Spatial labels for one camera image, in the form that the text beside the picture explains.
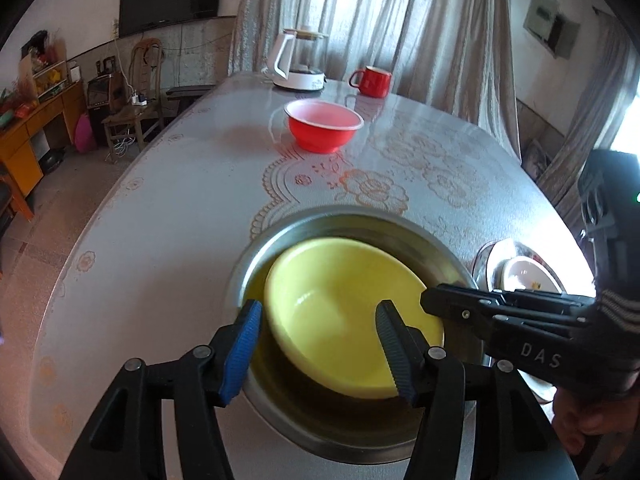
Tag white plate pink roses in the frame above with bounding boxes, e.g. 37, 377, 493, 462
500, 256, 563, 292

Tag yellow plastic bowl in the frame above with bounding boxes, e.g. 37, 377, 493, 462
264, 237, 445, 400

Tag white plate red characters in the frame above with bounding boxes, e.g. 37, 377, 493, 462
472, 238, 565, 292

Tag red plastic bowl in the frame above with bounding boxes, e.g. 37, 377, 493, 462
284, 99, 364, 154

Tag person right hand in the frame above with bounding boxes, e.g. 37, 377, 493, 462
552, 389, 639, 464

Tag red enamel mug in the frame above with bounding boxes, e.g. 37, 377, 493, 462
348, 66, 393, 99

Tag grey side window curtain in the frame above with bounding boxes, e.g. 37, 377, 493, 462
537, 12, 639, 226

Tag pink bag on floor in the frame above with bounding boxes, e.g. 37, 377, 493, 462
74, 113, 98, 154

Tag orange wooden desk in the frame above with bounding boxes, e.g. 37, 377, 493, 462
0, 81, 87, 221

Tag white glass electric kettle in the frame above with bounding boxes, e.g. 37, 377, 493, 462
262, 26, 329, 92

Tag small wooden shelf with items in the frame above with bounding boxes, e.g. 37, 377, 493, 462
18, 30, 68, 102

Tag wooden chair by wall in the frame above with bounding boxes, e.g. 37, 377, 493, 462
102, 37, 165, 164

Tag wall electrical panel box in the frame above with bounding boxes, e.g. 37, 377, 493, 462
523, 0, 580, 60

